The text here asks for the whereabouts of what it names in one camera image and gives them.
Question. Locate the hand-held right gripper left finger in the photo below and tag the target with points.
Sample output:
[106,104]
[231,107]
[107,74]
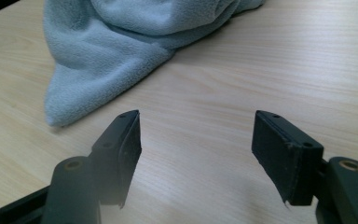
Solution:
[118,149]

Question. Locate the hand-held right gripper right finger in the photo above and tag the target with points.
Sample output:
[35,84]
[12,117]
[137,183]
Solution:
[286,161]

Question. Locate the light blue towel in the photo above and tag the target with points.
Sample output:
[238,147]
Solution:
[99,56]

